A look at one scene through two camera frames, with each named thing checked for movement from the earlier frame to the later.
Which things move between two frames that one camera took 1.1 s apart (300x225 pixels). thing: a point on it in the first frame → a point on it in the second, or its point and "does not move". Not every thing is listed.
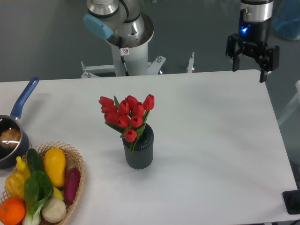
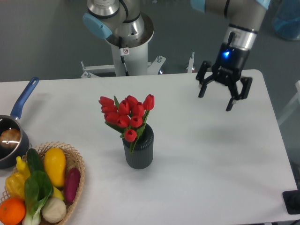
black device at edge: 291,199 does not move
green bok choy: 38,189 does not move
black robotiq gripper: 254,36 → 227,67
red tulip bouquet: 128,117 does not move
